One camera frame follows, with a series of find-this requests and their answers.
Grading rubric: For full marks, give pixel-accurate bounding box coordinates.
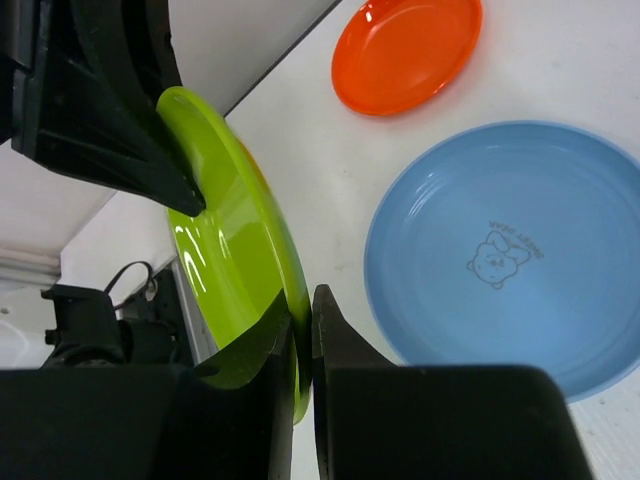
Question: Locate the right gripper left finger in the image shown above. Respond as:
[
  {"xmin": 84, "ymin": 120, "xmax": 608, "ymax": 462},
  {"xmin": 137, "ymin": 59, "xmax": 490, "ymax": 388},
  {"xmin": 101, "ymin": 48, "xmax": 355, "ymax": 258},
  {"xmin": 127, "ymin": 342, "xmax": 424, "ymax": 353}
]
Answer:
[{"xmin": 1, "ymin": 294, "xmax": 295, "ymax": 479}]

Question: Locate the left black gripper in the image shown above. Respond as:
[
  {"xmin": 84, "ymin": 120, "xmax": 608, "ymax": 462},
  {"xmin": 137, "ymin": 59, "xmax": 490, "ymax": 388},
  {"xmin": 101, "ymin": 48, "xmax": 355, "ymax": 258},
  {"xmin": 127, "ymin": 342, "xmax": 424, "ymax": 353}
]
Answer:
[{"xmin": 1, "ymin": 1, "xmax": 205, "ymax": 216}]

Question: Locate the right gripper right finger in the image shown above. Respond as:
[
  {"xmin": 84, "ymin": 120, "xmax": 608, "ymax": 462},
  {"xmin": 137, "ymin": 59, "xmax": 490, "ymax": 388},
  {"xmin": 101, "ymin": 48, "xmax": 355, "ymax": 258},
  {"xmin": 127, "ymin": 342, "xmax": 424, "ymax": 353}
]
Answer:
[{"xmin": 311, "ymin": 284, "xmax": 592, "ymax": 479}]

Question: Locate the green plastic plate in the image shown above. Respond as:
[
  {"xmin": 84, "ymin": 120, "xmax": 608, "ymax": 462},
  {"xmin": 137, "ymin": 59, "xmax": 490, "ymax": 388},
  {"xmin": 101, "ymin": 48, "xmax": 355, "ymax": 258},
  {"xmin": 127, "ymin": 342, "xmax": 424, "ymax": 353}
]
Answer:
[{"xmin": 156, "ymin": 87, "xmax": 311, "ymax": 422}]

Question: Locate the blue plastic plate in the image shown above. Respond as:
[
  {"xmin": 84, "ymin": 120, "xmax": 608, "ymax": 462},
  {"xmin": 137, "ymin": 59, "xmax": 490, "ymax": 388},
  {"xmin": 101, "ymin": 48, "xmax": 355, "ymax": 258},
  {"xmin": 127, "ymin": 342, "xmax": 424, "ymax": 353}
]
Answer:
[{"xmin": 363, "ymin": 120, "xmax": 639, "ymax": 402}]

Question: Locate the orange plastic plate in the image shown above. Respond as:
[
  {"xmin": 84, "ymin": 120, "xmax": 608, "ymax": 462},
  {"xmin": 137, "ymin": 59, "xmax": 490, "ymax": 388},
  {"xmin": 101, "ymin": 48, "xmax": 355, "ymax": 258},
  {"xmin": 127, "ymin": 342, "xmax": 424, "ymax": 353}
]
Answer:
[{"xmin": 331, "ymin": 0, "xmax": 483, "ymax": 116}]

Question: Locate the aluminium table rail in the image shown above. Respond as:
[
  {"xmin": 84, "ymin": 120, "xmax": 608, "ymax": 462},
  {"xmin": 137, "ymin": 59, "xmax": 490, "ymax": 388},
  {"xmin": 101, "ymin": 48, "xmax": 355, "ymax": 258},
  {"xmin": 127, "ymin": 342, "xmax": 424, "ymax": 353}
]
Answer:
[{"xmin": 170, "ymin": 257, "xmax": 218, "ymax": 364}]

